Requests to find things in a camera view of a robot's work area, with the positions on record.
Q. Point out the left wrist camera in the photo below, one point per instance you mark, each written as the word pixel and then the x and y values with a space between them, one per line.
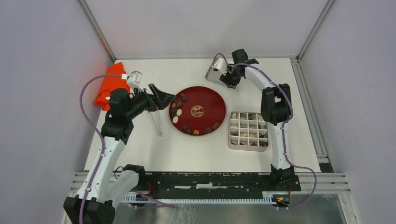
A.
pixel 134 79

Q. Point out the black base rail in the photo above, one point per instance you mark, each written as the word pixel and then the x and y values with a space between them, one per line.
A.
pixel 195 185

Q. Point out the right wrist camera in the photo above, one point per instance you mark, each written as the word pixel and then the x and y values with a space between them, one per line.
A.
pixel 220 65

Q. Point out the orange folded cloth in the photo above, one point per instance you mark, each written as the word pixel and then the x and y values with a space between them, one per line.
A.
pixel 109 84

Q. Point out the brown chocolate piece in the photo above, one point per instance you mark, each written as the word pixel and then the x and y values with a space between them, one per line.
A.
pixel 215 126

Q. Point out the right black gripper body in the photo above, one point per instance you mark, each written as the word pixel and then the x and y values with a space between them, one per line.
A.
pixel 231 79

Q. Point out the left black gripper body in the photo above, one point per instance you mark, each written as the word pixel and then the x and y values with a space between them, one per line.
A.
pixel 147 103

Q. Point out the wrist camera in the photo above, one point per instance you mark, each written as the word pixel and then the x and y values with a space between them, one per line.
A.
pixel 134 79
pixel 220 65

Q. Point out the red round plate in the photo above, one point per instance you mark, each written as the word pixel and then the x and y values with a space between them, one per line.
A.
pixel 201 108

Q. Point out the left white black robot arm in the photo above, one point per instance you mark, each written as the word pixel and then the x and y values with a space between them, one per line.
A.
pixel 96 200

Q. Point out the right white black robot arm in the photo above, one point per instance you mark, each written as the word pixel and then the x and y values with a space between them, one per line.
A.
pixel 276 109

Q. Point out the white swirl chocolate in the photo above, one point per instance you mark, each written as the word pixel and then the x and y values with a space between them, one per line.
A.
pixel 175 119

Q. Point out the pink tin box with dividers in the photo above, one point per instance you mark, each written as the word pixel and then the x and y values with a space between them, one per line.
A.
pixel 247 131

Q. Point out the silver serving tongs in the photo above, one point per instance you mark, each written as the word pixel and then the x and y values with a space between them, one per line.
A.
pixel 157 122

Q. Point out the silver tin lid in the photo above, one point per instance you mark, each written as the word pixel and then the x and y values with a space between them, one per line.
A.
pixel 213 78

